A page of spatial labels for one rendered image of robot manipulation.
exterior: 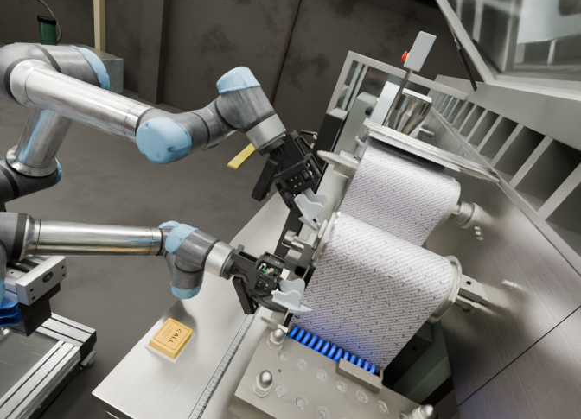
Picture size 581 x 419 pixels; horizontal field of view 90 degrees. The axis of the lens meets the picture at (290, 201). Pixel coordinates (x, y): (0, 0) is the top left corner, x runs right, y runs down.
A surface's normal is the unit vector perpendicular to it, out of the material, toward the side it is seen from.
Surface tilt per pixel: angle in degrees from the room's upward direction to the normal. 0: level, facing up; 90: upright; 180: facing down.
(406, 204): 92
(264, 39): 90
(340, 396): 0
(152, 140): 90
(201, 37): 90
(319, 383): 0
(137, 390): 0
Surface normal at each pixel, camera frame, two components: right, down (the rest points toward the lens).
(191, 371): 0.30, -0.82
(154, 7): -0.18, 0.45
